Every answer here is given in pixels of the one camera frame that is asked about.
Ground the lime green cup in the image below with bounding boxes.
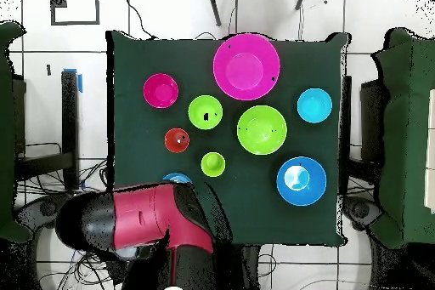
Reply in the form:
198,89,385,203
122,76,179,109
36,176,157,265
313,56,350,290
200,151,227,179

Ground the large green bowl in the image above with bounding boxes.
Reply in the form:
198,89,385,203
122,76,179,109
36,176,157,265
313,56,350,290
236,105,289,156

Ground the orange cup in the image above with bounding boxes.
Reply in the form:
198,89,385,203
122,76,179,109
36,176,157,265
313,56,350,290
164,127,191,155

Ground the small green bowl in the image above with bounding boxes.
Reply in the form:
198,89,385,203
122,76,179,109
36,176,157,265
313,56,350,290
187,94,224,131

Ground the medium blue bowl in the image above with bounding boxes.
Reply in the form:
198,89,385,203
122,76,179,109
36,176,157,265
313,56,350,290
161,172,194,185

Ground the small red-pink bowl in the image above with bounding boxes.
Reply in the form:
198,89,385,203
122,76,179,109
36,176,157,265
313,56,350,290
142,72,180,110

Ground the large pink bowl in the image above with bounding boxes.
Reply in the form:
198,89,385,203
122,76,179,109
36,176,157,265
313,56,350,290
212,32,281,101

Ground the dark green table cloth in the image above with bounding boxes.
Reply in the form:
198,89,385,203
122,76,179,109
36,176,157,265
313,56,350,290
108,30,349,247

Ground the large blue bowl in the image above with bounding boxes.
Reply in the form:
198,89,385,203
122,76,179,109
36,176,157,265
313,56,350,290
275,156,328,207

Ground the small light blue bowl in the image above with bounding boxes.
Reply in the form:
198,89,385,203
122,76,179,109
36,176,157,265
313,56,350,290
297,88,334,124

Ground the black wheel base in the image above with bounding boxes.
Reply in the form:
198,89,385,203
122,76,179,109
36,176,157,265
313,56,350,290
26,194,69,229
342,194,381,229

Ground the green covered side table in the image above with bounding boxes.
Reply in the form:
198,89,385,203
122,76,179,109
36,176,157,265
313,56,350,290
372,27,435,249
0,20,31,243

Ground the tangle of black cables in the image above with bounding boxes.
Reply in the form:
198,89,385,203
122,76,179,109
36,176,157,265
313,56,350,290
16,141,137,290

